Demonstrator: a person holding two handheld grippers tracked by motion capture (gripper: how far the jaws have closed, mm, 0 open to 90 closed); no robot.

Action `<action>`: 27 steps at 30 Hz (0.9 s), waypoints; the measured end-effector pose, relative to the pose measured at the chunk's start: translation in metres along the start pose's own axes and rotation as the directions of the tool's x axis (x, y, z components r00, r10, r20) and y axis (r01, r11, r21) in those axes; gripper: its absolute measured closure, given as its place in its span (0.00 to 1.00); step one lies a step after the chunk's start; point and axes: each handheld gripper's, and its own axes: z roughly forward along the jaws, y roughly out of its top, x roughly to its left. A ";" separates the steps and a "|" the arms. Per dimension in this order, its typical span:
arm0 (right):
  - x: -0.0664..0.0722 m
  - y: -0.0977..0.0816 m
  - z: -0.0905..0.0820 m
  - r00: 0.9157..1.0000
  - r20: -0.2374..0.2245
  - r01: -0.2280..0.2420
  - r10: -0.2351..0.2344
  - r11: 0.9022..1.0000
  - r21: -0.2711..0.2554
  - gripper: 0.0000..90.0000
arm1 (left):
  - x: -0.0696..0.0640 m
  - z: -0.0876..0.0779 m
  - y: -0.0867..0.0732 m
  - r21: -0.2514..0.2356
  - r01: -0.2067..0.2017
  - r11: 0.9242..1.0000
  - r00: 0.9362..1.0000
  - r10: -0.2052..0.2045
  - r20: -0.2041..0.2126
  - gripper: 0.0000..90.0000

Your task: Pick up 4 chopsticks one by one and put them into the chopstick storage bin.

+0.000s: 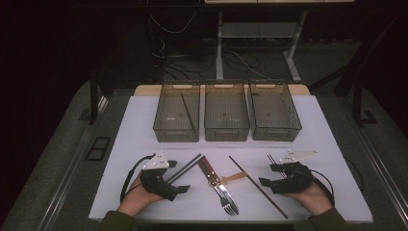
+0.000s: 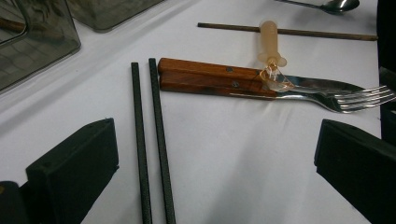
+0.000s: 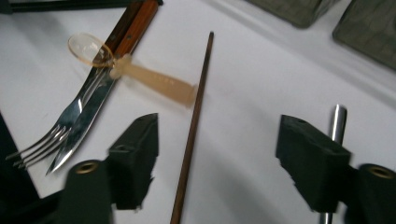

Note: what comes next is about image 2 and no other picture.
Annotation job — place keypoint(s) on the white tablecloth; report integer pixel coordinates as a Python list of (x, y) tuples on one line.
[(249, 155)]

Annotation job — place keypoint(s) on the black chopstick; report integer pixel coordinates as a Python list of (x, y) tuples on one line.
[(160, 140), (140, 140)]

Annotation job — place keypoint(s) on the smoky transparent plastic bin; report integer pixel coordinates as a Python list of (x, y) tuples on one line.
[(46, 46), (109, 15)]

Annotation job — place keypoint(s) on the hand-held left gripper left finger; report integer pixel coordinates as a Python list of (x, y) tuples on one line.
[(71, 174)]

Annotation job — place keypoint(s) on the wooden spoon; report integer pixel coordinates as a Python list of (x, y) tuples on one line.
[(269, 40)]

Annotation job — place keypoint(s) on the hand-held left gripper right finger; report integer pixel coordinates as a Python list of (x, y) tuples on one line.
[(358, 171)]

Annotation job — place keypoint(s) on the brown wooden chopstick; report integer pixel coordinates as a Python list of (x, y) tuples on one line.
[(9, 25), (327, 33)]

